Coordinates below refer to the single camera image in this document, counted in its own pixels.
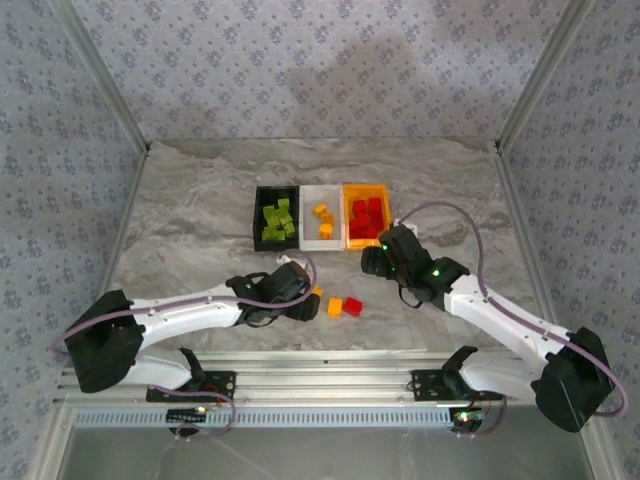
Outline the aluminium frame post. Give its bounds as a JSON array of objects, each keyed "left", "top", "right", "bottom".
[
  {"left": 48, "top": 0, "right": 152, "bottom": 151},
  {"left": 493, "top": 0, "right": 590, "bottom": 150}
]

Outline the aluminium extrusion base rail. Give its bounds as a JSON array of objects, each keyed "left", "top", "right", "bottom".
[{"left": 54, "top": 349, "right": 599, "bottom": 407}]

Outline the white plastic bin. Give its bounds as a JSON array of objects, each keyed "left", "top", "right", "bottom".
[{"left": 298, "top": 184, "right": 349, "bottom": 252}]

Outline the grey slotted cable duct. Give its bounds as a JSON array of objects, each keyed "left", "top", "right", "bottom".
[{"left": 72, "top": 404, "right": 481, "bottom": 430}]

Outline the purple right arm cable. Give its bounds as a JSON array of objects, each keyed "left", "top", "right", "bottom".
[{"left": 397, "top": 200, "right": 630, "bottom": 439}]

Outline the aluminium side rail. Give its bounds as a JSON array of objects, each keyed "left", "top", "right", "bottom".
[
  {"left": 492, "top": 142, "right": 624, "bottom": 480},
  {"left": 29, "top": 142, "right": 154, "bottom": 480}
]

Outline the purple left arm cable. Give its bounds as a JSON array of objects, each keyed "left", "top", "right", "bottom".
[{"left": 52, "top": 253, "right": 319, "bottom": 444}]

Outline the black plastic bin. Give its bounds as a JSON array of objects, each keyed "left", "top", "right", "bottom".
[{"left": 253, "top": 185, "right": 304, "bottom": 253}]

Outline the orange plastic bin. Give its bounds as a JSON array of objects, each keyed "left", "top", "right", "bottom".
[{"left": 342, "top": 183, "right": 394, "bottom": 251}]

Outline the small black circuit board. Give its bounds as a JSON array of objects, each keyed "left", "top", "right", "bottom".
[
  {"left": 448, "top": 407, "right": 485, "bottom": 434},
  {"left": 166, "top": 407, "right": 210, "bottom": 425}
]

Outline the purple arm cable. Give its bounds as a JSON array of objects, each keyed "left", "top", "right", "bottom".
[
  {"left": 397, "top": 200, "right": 630, "bottom": 439},
  {"left": 52, "top": 253, "right": 319, "bottom": 444}
]

